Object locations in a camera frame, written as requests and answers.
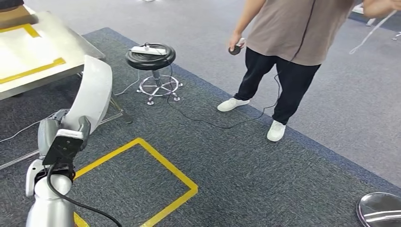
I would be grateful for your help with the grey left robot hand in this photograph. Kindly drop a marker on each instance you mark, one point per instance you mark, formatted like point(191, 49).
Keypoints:
point(48, 137)

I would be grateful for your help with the white curved panel part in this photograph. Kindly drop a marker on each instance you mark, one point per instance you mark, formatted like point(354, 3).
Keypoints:
point(94, 91)

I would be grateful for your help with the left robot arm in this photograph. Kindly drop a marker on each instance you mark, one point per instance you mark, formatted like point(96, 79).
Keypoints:
point(50, 206)

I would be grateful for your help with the steel workbench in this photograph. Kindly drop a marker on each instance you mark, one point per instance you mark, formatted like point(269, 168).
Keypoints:
point(31, 53)

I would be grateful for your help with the large yellow tape rectangle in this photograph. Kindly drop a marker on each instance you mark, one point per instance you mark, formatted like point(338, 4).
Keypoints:
point(31, 70)

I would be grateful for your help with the black round stool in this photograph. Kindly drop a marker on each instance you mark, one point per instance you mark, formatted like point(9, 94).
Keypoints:
point(150, 62)

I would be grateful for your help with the white power strip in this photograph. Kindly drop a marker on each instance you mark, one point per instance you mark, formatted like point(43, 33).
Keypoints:
point(147, 50)

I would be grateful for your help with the black hand controller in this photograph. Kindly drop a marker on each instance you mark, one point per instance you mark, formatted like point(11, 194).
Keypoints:
point(234, 50)

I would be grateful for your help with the person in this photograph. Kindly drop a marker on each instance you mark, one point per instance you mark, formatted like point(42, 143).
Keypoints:
point(282, 31)

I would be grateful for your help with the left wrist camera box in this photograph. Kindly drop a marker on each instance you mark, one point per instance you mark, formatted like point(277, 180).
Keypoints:
point(61, 148)

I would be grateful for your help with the chrome stanchion post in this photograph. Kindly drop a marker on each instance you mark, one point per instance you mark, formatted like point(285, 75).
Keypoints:
point(379, 210)

